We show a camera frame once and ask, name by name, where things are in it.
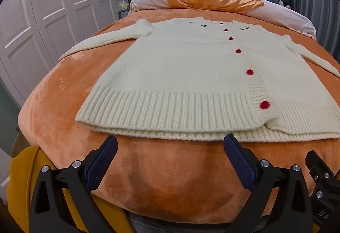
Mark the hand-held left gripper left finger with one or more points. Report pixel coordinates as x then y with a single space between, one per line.
102 161

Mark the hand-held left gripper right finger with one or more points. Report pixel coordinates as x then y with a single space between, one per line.
239 161

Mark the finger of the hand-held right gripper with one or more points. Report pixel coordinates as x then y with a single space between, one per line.
320 169

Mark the cream knit cardigan red buttons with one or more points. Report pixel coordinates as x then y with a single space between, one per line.
186 76

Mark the orange plush blanket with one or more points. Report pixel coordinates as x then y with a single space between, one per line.
164 180

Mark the yellow cloth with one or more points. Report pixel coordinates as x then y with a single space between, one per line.
20 182

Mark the blue nightstand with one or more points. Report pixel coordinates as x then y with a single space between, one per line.
123 14

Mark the tissue box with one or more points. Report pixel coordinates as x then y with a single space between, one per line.
124 5

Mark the white panelled wardrobe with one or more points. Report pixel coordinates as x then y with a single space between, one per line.
53 10

